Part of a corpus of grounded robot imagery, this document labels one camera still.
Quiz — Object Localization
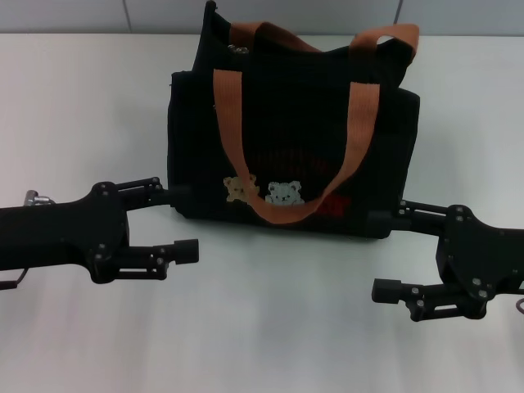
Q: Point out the black food bag orange straps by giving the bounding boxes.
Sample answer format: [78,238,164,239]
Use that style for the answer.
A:
[165,0,422,242]

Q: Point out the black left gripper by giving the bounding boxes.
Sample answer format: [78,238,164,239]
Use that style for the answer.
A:
[0,176,201,284]

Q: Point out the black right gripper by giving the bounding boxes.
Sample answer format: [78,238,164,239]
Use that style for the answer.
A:
[368,198,524,323]

